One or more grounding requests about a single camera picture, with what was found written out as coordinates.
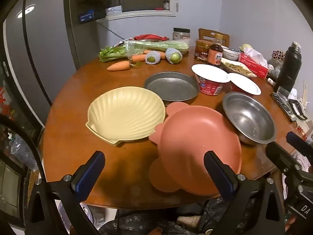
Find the black thermos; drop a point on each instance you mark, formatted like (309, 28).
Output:
(288, 71)

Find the white ceramic bowl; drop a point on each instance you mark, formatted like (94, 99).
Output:
(231, 53)

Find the green fruit in foam net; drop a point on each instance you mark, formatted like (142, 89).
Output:
(151, 58)
(174, 56)

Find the clear plastic bag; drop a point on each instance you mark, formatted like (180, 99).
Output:
(22, 151)

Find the white crinkled packet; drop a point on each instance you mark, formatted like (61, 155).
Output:
(273, 70)

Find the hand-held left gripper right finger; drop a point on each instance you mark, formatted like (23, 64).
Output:
(221, 176)

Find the round metal pan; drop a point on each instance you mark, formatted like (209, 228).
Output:
(171, 85)

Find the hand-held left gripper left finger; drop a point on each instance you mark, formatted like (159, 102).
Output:
(89, 173)

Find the pale tape roll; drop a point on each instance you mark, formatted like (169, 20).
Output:
(246, 47)

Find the red tissue box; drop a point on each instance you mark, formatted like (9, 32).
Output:
(251, 66)

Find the white small tube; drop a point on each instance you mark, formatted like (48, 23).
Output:
(271, 81)

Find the chili sauce jar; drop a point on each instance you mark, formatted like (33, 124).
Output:
(201, 51)

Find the white window sill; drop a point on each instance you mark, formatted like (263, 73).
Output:
(137, 14)

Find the red snack bag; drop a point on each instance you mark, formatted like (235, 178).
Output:
(151, 37)

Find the yellow shell-shaped plate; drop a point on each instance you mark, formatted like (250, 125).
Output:
(124, 115)

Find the black flat case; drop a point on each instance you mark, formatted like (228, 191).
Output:
(293, 111)

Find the blue box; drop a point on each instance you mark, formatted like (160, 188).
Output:
(88, 16)

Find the brown sauce bottle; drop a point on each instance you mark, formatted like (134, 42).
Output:
(215, 55)

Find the small glass jar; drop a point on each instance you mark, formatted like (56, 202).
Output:
(166, 5)

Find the pink plastic plate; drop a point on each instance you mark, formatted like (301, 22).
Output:
(195, 137)

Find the white oval dish with pickles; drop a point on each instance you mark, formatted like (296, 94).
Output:
(237, 67)

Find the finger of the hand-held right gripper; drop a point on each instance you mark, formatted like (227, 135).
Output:
(297, 139)
(277, 154)

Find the red instant noodle cup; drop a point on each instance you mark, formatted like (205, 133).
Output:
(244, 82)
(210, 73)

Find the celery in plastic bag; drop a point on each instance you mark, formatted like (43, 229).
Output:
(156, 45)

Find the clear plastic case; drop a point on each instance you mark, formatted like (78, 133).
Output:
(282, 94)

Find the clear jar with dark lid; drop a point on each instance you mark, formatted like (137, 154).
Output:
(181, 33)

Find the white flat box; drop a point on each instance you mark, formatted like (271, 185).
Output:
(113, 10)

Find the grey refrigerator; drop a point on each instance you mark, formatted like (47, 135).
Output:
(36, 53)

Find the dark floral clothing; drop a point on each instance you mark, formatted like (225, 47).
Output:
(137, 222)

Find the dark glass cabinet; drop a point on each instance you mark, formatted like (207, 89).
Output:
(9, 78)

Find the dotted dried flower bunch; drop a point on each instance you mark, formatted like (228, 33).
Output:
(278, 55)

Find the large carrot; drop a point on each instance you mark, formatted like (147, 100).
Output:
(119, 66)

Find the stainless steel bowl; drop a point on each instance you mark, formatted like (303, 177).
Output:
(247, 115)

